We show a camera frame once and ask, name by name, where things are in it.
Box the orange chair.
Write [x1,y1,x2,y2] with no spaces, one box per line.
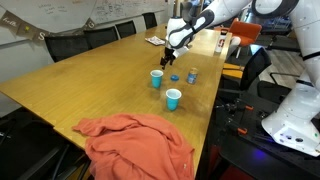
[217,18,262,57]

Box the blue jar lid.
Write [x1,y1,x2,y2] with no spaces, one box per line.
[170,75,180,82]

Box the black chair right side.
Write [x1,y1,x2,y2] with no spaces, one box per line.
[217,47,271,102]

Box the orange cloth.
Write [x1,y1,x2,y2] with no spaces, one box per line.
[73,114,194,180]

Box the white patterned leaflet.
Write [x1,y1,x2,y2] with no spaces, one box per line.
[146,36,165,46]

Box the black office chair near left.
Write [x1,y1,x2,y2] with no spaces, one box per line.
[45,35,90,62]

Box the blue plastic cup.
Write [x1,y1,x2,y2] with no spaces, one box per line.
[166,89,182,111]
[150,70,163,88]

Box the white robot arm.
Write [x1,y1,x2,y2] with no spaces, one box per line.
[160,0,320,157]

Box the black office chair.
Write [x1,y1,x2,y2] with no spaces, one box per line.
[142,12,157,29]
[116,20,136,38]
[84,27,118,49]
[45,35,90,62]

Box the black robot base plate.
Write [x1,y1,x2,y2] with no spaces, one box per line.
[214,96,320,180]

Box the white bottle red label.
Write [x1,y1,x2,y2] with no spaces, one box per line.
[215,29,228,53]

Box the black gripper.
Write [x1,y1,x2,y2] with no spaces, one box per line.
[160,48,175,69]

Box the bunting banner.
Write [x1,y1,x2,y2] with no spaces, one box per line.
[1,6,92,39]

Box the whiteboard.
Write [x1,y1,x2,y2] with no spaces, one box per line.
[0,0,168,32]

